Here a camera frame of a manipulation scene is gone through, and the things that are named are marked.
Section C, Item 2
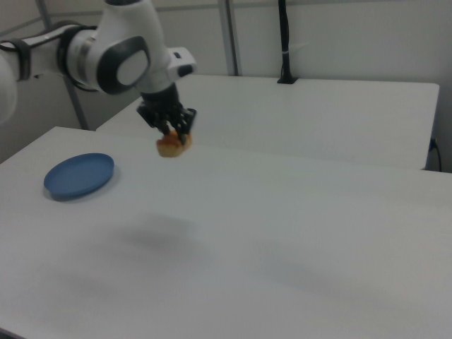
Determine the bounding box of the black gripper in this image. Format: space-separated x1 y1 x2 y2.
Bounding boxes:
136 84 197 145

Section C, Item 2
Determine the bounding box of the golden brown bread roll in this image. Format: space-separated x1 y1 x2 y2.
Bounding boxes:
156 129 194 158

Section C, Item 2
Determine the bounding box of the blue round plate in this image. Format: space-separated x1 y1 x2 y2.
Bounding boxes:
43 152 116 202

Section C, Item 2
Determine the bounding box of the black pole with clamp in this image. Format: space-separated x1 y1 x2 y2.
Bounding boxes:
276 0 300 85

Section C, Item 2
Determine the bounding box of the black strap on arm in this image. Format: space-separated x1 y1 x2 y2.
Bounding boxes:
0 38 34 83

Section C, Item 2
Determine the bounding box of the black cable beside table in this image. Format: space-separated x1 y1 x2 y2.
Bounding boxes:
429 137 443 173

